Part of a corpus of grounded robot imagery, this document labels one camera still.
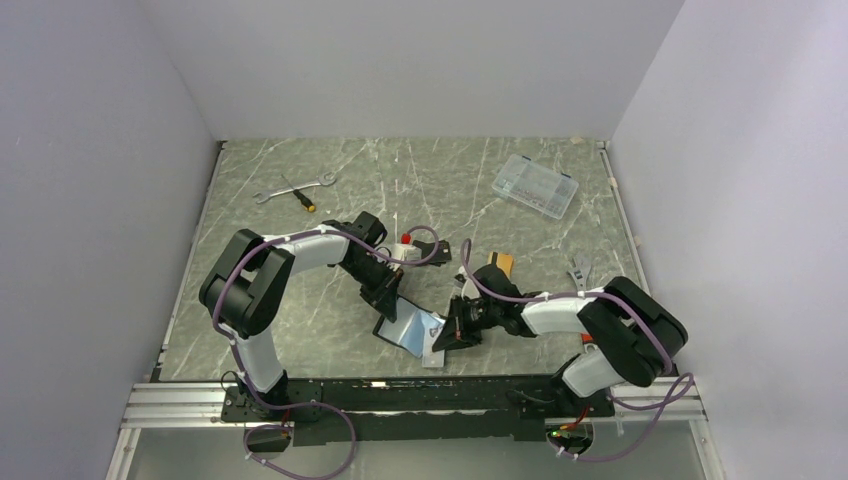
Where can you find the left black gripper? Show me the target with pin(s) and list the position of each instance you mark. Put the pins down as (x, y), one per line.
(383, 296)

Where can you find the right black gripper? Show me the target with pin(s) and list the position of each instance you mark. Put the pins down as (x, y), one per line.
(454, 332)

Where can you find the black leather card holder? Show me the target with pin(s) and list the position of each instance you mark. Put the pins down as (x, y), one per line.
(414, 330)

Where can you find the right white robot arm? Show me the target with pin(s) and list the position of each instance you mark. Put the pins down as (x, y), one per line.
(635, 337)

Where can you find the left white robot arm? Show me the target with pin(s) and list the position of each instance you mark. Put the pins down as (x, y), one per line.
(244, 289)

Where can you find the tan wooden block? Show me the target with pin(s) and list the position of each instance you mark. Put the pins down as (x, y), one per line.
(503, 261)

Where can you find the black yellow screwdriver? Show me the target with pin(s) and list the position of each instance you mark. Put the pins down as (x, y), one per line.
(296, 191)

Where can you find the silver open-end wrench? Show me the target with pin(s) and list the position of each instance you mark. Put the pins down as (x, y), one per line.
(324, 180)

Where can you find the clear plastic organizer box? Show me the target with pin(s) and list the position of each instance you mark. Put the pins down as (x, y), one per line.
(536, 186)

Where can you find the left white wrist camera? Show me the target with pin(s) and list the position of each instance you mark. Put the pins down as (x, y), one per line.
(404, 250)

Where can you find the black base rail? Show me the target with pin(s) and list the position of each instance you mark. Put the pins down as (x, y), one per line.
(320, 411)

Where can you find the aluminium frame rail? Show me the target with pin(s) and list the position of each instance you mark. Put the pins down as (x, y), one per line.
(174, 406)

